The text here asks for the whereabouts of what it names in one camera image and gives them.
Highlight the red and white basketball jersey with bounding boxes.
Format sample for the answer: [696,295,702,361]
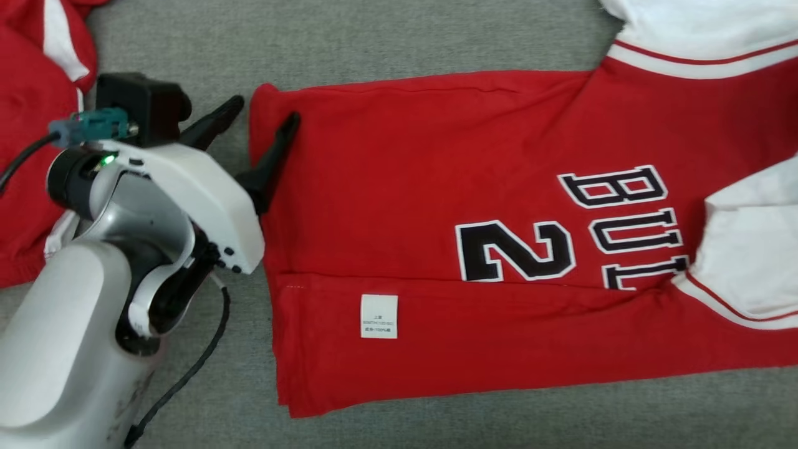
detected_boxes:
[248,0,798,418]

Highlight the black camera cable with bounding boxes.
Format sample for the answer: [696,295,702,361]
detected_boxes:
[0,131,63,195]

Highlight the teal cable connector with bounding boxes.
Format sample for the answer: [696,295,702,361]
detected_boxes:
[49,107,139,148]

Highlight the red shorts with white stripe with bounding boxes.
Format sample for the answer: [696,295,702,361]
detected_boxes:
[0,0,110,289]

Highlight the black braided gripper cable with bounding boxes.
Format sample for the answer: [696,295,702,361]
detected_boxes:
[123,274,231,448]

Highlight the grey fabric sofa cushion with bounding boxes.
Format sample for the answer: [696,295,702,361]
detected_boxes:
[0,0,798,449]

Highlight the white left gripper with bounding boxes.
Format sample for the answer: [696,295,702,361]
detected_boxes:
[84,95,301,275]

